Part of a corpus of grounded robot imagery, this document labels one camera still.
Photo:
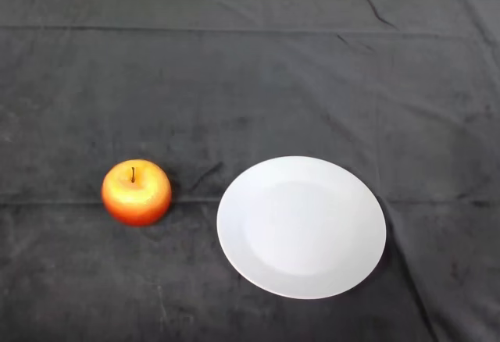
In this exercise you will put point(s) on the red yellow apple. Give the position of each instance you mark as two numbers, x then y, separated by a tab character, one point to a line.
136	197

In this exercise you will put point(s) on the white round plate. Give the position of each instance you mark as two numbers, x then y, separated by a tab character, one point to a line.
301	229

